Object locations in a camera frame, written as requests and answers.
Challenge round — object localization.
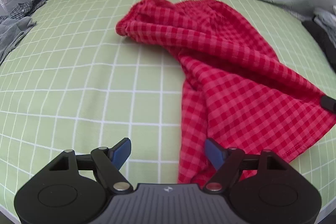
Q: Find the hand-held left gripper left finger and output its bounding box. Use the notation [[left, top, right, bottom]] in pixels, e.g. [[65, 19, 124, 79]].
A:
[[49, 137, 134, 192]]

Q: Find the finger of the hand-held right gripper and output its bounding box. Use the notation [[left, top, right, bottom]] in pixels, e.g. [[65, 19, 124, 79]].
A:
[[320, 95, 336, 114]]

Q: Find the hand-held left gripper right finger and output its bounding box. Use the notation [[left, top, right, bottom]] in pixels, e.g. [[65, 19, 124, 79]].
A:
[[204, 138, 288, 192]]

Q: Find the red checked garment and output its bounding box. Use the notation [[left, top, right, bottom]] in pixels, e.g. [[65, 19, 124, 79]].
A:
[[116, 0, 336, 185]]

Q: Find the dark cloth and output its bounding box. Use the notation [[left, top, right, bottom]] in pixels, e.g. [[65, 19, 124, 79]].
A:
[[301, 20, 336, 71]]

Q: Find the green grid bed sheet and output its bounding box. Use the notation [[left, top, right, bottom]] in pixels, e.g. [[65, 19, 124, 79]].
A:
[[0, 0, 336, 224]]

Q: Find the pale grey cloth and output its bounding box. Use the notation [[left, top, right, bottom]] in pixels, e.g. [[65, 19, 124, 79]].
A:
[[312, 5, 336, 45]]

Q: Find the grey garment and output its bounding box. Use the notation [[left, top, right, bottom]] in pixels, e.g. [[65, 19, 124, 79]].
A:
[[0, 15, 37, 63]]

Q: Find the blue plaid shirt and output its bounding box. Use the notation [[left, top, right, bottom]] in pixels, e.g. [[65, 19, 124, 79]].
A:
[[0, 0, 47, 22]]

